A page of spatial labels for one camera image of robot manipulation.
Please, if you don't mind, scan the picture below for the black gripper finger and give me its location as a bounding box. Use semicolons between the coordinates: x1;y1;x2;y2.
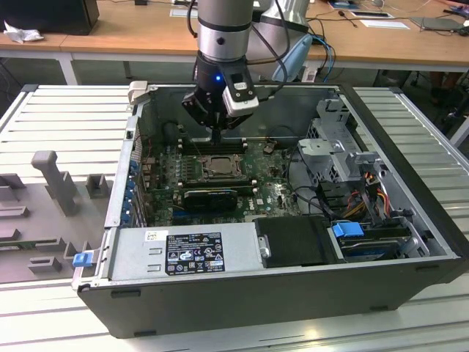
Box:
216;114;254;143
181;92;218;144

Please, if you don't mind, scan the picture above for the thin metal locking lever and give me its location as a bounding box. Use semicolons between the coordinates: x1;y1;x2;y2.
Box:
203;169;248;180
186;133;205;161

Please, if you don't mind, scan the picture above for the CPU socket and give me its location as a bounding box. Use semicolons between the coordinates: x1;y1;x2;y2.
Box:
199;153;248;180

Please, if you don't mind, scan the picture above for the black RAM stick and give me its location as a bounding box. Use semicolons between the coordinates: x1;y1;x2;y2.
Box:
182;137;246;147
180;177;254;194

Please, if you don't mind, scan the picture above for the grey case release latch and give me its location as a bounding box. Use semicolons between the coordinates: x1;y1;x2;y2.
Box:
128;81;158;108

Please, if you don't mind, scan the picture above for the wooden desk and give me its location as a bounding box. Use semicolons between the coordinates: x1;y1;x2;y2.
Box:
0;0;469;87

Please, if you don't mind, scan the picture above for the black graphics card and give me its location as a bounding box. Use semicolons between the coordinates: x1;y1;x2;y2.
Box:
182;188;238;213

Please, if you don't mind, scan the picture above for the green motherboard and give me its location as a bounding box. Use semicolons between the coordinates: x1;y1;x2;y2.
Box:
141;141;305;227

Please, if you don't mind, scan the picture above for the pale blue teach pendant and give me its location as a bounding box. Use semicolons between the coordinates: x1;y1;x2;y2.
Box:
270;34;314;82

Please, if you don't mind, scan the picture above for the silver drive cage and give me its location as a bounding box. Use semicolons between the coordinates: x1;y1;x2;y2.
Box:
296;98;390;184

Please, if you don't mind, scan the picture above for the black plastic shroud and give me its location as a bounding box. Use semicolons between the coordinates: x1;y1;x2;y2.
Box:
254;215;333;270

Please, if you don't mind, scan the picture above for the hard disk in blue carrier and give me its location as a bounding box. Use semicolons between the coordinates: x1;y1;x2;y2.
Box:
331;219;412;263

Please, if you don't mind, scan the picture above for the silver power supply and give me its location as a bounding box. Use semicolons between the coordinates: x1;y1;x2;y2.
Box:
109;222;263;282

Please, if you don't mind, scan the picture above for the black desktop computer box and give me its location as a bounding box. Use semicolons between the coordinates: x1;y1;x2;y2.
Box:
0;0;100;36

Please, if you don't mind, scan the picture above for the grey parts rack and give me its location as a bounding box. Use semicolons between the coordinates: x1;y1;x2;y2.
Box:
0;150;115;284

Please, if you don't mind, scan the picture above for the crumpled white paper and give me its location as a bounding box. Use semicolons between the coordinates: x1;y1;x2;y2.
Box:
2;20;45;44

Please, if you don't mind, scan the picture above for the black PC case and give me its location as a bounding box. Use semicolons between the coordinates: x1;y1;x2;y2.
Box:
71;81;469;338

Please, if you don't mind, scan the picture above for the grey laptop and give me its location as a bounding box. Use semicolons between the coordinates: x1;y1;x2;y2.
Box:
409;15;467;34

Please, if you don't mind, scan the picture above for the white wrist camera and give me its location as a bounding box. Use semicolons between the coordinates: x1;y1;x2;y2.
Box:
221;71;260;119

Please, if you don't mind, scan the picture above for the black looped wire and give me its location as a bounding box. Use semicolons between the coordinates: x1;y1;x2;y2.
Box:
268;125;298;148

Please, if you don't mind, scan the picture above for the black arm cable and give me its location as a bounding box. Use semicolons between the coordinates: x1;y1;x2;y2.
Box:
185;0;291;102

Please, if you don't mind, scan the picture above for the blue cable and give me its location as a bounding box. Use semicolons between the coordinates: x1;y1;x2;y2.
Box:
311;34;336;71

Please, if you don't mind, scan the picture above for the yellow red wire bundle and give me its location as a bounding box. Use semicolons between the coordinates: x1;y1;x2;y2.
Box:
344;175;390;221

